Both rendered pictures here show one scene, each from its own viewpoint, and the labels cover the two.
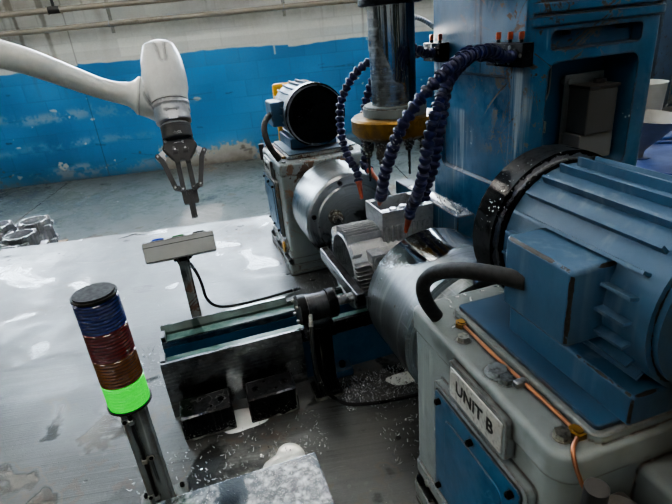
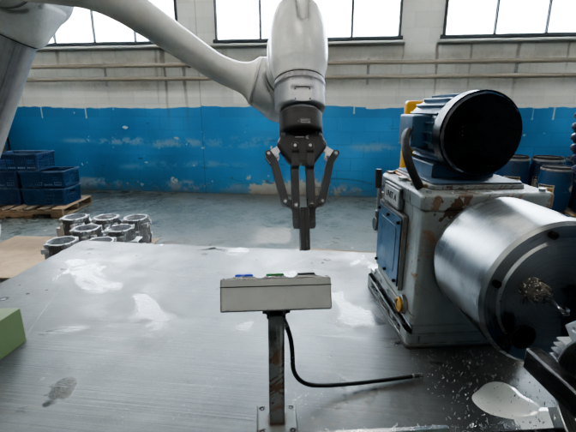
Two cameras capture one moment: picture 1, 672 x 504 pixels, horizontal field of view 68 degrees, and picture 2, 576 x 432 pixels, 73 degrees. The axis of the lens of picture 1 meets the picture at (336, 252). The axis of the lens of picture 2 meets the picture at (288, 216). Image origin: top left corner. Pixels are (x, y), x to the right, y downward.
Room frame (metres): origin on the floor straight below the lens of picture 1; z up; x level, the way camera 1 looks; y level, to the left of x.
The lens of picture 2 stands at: (0.60, 0.25, 1.33)
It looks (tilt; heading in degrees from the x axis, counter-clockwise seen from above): 16 degrees down; 12
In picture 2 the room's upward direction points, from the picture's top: straight up
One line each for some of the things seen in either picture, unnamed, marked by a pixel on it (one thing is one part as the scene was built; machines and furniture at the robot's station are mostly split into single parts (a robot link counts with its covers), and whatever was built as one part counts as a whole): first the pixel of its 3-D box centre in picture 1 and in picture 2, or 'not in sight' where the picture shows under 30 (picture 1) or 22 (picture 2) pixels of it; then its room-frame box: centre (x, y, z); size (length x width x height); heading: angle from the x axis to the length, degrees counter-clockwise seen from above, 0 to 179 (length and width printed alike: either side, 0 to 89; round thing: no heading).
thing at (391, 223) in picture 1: (398, 216); not in sight; (1.04, -0.15, 1.11); 0.12 x 0.11 x 0.07; 106
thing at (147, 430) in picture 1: (133, 412); not in sight; (0.60, 0.33, 1.01); 0.08 x 0.08 x 0.42; 16
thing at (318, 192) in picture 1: (336, 204); (502, 262); (1.37, -0.01, 1.04); 0.37 x 0.25 x 0.25; 16
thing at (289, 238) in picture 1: (315, 198); (443, 246); (1.61, 0.05, 0.99); 0.35 x 0.31 x 0.37; 16
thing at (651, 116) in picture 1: (646, 142); not in sight; (2.08, -1.37, 0.93); 0.25 x 0.24 x 0.25; 95
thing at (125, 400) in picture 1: (125, 389); not in sight; (0.60, 0.33, 1.05); 0.06 x 0.06 x 0.04
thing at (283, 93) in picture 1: (297, 148); (431, 178); (1.63, 0.09, 1.16); 0.33 x 0.26 x 0.42; 16
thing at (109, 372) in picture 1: (117, 364); not in sight; (0.60, 0.33, 1.10); 0.06 x 0.06 x 0.04
